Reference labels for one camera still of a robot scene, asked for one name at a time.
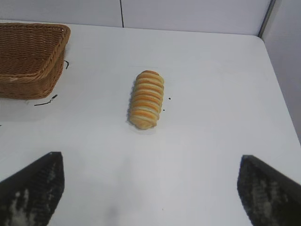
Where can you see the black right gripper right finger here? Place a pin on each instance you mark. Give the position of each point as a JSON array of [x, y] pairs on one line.
[[270, 195]]

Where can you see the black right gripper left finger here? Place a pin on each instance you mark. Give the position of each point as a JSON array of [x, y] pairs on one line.
[[30, 193]]

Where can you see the long striped bread roll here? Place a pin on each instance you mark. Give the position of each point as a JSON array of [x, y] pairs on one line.
[[147, 100]]

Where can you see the brown woven wicker basket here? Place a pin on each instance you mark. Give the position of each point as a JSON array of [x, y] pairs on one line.
[[26, 58]]

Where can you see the grey metal corner post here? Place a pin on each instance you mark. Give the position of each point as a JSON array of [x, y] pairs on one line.
[[266, 17]]

